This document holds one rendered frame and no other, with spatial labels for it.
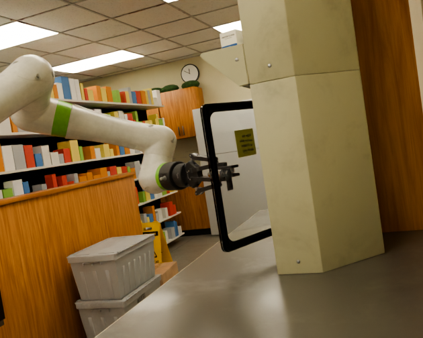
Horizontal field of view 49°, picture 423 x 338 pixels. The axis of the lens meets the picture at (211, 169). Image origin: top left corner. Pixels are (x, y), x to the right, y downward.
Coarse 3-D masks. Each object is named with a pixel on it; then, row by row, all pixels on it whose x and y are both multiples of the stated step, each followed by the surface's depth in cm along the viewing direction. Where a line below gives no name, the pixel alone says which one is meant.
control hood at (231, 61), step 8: (224, 48) 112; (232, 48) 111; (240, 48) 111; (208, 56) 114; (216, 56) 113; (224, 56) 112; (232, 56) 112; (240, 56) 111; (216, 64) 113; (224, 64) 113; (232, 64) 112; (240, 64) 111; (224, 72) 113; (232, 72) 112; (240, 72) 111; (232, 80) 113; (240, 80) 112; (248, 80) 111; (248, 88) 118
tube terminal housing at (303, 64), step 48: (240, 0) 110; (288, 0) 107; (336, 0) 113; (288, 48) 107; (336, 48) 112; (288, 96) 108; (336, 96) 112; (288, 144) 109; (336, 144) 112; (288, 192) 110; (336, 192) 112; (288, 240) 112; (336, 240) 111
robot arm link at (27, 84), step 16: (16, 64) 128; (32, 64) 128; (48, 64) 133; (0, 80) 123; (16, 80) 125; (32, 80) 128; (48, 80) 132; (0, 96) 121; (16, 96) 124; (32, 96) 129; (48, 96) 138; (0, 112) 121
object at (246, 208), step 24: (216, 120) 123; (240, 120) 129; (216, 144) 123; (240, 144) 129; (240, 168) 128; (240, 192) 128; (264, 192) 134; (216, 216) 122; (240, 216) 127; (264, 216) 133
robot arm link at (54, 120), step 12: (48, 108) 143; (60, 108) 145; (12, 120) 144; (24, 120) 141; (36, 120) 142; (48, 120) 143; (60, 120) 144; (36, 132) 146; (48, 132) 146; (60, 132) 146
